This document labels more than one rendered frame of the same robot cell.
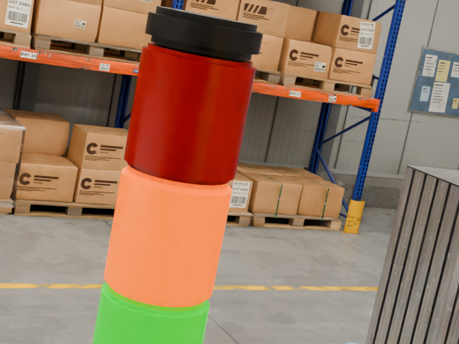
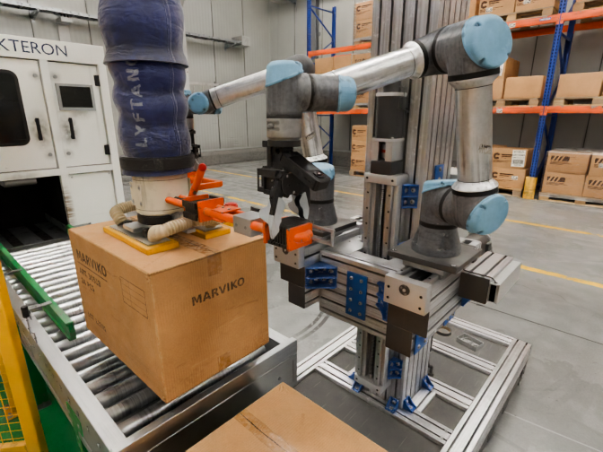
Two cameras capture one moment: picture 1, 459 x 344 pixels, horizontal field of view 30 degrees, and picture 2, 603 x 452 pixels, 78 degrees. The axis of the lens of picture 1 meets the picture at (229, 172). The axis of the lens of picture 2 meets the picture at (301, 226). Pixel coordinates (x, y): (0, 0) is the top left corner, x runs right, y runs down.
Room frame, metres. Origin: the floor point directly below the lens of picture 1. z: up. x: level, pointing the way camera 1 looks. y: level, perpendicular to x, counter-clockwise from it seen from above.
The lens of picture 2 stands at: (1.31, -1.90, 1.46)
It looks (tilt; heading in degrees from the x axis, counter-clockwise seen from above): 17 degrees down; 73
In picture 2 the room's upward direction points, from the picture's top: straight up
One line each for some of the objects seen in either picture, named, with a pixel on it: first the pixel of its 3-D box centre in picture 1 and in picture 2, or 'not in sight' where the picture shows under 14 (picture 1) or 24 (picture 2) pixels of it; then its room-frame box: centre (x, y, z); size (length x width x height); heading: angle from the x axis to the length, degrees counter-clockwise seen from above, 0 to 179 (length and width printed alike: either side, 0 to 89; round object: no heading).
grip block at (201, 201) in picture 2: not in sight; (204, 207); (1.35, -0.84, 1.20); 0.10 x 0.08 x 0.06; 29
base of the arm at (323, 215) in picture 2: not in sight; (318, 209); (1.82, -0.53, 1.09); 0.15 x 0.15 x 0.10
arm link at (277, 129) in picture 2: not in sight; (283, 130); (1.51, -1.12, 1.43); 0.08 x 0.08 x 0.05
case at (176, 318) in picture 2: not in sight; (169, 285); (1.22, -0.62, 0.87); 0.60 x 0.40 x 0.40; 121
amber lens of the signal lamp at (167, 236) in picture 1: (167, 232); not in sight; (0.37, 0.02, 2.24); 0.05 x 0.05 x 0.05
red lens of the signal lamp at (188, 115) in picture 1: (189, 112); not in sight; (0.37, 0.02, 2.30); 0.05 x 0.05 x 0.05
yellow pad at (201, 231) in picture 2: not in sight; (190, 220); (1.31, -0.57, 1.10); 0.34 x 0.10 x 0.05; 119
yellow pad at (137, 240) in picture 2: not in sight; (137, 231); (1.15, -0.66, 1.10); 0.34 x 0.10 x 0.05; 119
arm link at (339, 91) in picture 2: not in sight; (325, 93); (1.62, -1.10, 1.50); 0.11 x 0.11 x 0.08; 3
